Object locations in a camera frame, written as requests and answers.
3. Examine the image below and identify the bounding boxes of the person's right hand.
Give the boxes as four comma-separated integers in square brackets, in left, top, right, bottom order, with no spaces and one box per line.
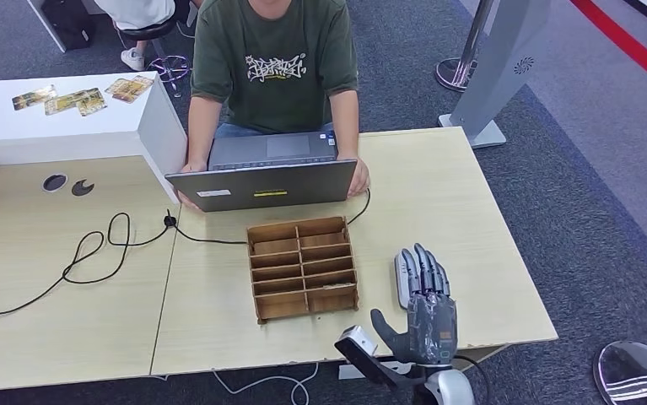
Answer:
[175,160,208,213]

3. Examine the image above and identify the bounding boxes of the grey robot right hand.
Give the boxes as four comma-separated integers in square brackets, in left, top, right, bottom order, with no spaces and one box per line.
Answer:
[369,243,460,367]

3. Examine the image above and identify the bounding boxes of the person's left hand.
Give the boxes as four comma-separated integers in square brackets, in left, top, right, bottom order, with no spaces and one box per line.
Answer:
[338,156,371,200]

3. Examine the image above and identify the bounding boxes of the yellow patterned ID card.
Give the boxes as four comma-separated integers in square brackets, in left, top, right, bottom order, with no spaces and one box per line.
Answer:
[111,75,155,105]

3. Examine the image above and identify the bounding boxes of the pale grey card reader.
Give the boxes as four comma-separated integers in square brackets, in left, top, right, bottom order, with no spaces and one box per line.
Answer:
[394,248,445,311]

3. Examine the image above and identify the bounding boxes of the person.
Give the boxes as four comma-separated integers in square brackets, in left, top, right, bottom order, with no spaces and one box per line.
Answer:
[176,0,371,213]
[92,0,204,73]

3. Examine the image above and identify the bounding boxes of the wooden slotted card organizer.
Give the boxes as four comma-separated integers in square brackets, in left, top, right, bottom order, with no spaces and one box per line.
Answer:
[246,216,360,326]

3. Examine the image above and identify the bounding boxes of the grey laptop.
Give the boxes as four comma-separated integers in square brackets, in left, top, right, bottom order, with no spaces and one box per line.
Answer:
[164,131,359,213]

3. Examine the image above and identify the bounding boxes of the black stool chrome base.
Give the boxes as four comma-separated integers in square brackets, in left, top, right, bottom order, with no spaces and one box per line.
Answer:
[119,15,193,100]

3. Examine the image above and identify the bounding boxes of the white counter block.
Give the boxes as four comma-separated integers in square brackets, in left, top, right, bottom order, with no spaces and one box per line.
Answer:
[0,71,189,203]

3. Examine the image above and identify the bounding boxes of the grey kiosk stand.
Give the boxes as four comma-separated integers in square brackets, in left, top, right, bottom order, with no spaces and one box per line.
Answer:
[438,0,553,150]

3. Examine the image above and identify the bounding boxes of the black case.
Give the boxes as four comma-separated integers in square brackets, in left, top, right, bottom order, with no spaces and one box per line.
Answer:
[40,0,94,52]

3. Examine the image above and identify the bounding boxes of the white desk panel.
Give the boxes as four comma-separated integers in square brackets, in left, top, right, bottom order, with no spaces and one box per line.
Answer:
[25,0,69,54]

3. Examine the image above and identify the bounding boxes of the red barrier belt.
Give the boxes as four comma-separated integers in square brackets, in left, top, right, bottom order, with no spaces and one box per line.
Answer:
[569,0,647,99]

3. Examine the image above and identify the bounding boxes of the black power cable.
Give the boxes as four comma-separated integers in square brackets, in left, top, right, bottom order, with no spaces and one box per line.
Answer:
[0,186,372,317]

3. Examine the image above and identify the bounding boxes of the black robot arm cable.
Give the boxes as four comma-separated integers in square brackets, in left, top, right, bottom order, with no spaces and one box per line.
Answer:
[454,354,492,405]

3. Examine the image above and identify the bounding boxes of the white cable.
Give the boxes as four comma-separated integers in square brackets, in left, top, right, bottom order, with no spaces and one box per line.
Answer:
[211,362,321,405]

